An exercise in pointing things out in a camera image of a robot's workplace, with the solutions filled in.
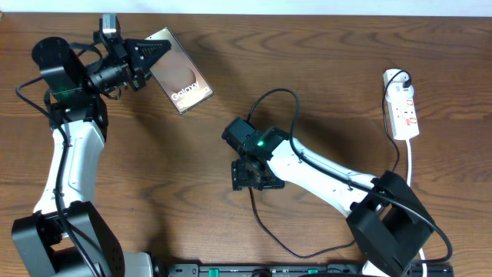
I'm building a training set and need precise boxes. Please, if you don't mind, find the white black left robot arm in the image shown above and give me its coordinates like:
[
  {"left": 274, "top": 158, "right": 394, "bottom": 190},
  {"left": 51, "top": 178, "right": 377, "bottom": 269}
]
[{"left": 12, "top": 30, "right": 171, "bottom": 276}]

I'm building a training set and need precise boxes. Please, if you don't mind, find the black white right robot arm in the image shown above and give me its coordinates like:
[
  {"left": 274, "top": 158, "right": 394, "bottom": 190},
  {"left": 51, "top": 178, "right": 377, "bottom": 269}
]
[{"left": 221, "top": 118, "right": 434, "bottom": 276}]

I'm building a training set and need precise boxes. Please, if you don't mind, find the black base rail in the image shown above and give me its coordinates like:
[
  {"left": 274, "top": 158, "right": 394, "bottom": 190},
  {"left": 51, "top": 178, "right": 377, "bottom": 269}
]
[{"left": 153, "top": 262, "right": 454, "bottom": 277}]

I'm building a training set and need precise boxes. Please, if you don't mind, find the white power strip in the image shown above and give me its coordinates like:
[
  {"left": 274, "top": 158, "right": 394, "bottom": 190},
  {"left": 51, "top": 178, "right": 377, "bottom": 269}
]
[{"left": 383, "top": 68, "right": 420, "bottom": 141}]

